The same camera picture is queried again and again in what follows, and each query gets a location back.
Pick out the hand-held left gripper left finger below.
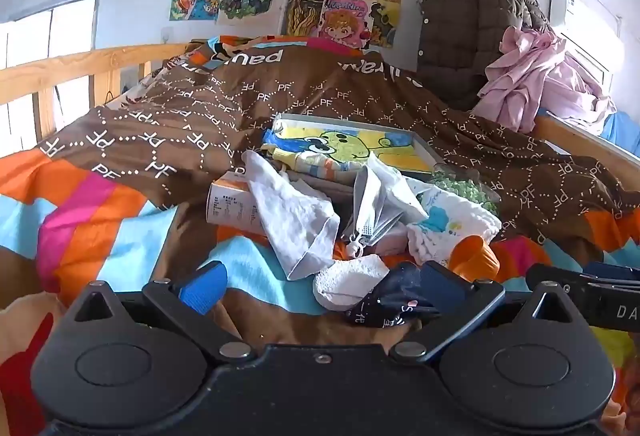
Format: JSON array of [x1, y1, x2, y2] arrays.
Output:
[[62, 261, 258, 364]]

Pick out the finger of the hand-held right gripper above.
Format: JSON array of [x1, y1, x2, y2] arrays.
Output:
[[525, 263, 603, 299]]

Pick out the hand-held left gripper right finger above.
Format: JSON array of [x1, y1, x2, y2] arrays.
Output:
[[390, 261, 583, 364]]

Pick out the orange cup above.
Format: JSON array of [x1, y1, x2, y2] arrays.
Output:
[[447, 236, 501, 284]]

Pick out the navy printed cloth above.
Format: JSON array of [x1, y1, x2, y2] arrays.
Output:
[[345, 261, 451, 329]]

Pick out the white knit cloth blue print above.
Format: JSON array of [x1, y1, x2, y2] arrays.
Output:
[[405, 188, 502, 265]]

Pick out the white gauze cloth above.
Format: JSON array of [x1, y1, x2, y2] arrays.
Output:
[[312, 255, 391, 314]]

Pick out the grey garment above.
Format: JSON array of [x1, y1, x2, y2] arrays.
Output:
[[340, 166, 408, 249]]

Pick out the grey sock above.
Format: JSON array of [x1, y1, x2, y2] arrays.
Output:
[[242, 150, 341, 281]]

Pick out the white teal printed face mask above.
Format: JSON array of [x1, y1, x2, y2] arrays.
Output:
[[367, 153, 431, 221]]

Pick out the yellow blue striped cloth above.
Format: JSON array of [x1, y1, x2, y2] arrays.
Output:
[[262, 128, 307, 167]]

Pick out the pastel patched sock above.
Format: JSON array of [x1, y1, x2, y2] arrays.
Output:
[[295, 148, 362, 177]]

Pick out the grey tray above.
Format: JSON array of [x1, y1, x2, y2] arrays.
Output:
[[270, 112, 446, 184]]

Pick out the white red medicine box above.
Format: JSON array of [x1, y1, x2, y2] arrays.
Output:
[[206, 171, 272, 237]]

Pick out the glass jar of green stars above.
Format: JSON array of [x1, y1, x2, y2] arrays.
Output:
[[430, 163, 501, 217]]

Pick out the wooden bed end board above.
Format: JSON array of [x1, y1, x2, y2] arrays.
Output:
[[532, 110, 640, 189]]

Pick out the colourful cartoon drawing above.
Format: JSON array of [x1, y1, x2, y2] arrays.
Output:
[[272, 121, 436, 171]]

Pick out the brown printed blanket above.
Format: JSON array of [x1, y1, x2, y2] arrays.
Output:
[[0, 34, 640, 436]]

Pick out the beige printed bedsheet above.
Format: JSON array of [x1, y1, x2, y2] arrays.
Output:
[[0, 291, 71, 436]]

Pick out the pink garment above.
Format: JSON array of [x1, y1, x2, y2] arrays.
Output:
[[472, 26, 618, 134]]

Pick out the brown quilted jacket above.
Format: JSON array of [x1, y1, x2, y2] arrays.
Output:
[[417, 0, 551, 114]]

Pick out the white air conditioner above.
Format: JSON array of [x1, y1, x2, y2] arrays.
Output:
[[550, 0, 622, 117]]

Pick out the pink blond character poster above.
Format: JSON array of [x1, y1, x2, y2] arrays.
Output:
[[317, 0, 376, 51]]

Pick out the orange landscape poster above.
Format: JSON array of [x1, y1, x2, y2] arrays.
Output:
[[350, 0, 403, 49]]

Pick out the window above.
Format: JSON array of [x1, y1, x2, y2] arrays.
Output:
[[0, 0, 102, 137]]

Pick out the wooden bed side rail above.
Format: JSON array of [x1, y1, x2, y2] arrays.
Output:
[[0, 43, 192, 147]]

